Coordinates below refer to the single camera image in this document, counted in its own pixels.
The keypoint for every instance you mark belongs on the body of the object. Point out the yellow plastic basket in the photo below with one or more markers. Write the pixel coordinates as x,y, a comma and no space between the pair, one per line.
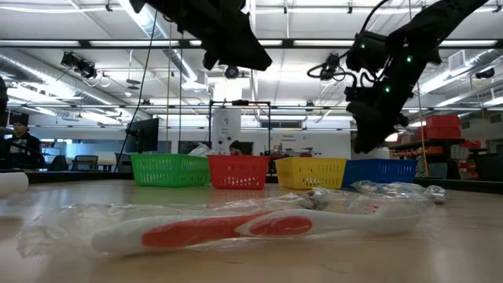
310,173

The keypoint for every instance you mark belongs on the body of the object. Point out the black dome camera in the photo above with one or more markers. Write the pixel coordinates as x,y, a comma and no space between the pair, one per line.
232,72

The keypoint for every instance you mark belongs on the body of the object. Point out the silver ceiling duct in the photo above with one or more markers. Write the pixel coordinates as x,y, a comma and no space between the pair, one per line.
47,78

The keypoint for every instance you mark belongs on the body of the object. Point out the grey office chair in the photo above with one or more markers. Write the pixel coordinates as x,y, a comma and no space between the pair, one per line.
84,161

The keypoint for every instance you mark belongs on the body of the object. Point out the white pillar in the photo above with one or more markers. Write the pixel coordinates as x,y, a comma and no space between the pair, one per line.
226,129

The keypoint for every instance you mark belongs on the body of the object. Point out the black metal stand frame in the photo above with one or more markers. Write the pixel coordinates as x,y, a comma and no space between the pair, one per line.
239,103

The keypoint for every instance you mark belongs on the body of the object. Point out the red white toothbrush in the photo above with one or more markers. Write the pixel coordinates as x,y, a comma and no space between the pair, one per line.
220,232

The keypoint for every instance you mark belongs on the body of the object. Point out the red plastic basket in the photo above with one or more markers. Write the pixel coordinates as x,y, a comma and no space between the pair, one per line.
237,173

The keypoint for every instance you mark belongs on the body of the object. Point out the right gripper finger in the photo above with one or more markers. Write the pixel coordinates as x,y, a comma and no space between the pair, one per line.
379,131
359,122

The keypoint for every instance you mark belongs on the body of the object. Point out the large black monitor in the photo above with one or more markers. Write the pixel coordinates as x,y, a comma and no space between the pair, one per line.
143,135

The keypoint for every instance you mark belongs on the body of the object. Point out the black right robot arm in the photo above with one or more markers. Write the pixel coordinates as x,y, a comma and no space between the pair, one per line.
440,19

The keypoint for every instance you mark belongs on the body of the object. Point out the green plastic basket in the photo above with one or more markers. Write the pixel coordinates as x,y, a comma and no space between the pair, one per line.
169,169

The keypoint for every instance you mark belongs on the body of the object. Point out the blue plastic basket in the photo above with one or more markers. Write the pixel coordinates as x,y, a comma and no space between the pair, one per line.
379,171

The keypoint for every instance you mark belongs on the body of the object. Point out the red storage bin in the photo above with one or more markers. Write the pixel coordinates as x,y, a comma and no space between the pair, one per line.
443,121
444,132

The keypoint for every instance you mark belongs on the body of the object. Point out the black ceiling spotlights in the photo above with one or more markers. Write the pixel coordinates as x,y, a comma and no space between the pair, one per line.
78,65

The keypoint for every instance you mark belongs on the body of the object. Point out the person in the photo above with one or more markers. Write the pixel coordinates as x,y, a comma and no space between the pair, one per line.
21,147
236,146

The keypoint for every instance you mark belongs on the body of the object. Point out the dark storage shelf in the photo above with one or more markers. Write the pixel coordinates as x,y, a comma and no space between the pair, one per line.
428,141

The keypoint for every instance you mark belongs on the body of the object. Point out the white blue toothpaste tube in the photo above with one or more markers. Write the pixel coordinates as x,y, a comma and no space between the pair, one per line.
393,188

